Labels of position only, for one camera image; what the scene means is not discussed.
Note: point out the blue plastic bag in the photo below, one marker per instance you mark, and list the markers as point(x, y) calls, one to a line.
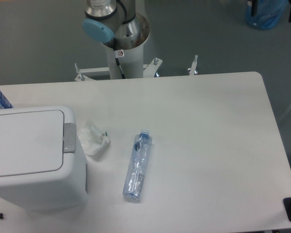
point(264, 14)

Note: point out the silver robot arm blue cap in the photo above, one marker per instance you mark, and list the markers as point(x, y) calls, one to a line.
point(113, 23)

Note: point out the empty clear plastic bottle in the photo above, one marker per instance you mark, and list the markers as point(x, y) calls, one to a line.
point(137, 165)

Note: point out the white trash can lid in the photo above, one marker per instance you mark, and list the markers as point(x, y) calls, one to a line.
point(30, 142)

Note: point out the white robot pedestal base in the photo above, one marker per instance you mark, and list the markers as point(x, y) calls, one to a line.
point(124, 64)

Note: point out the grey lid push button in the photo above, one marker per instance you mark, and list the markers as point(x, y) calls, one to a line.
point(69, 140)

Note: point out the crumpled white plastic wrapper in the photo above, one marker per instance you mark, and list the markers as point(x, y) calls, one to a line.
point(92, 139)

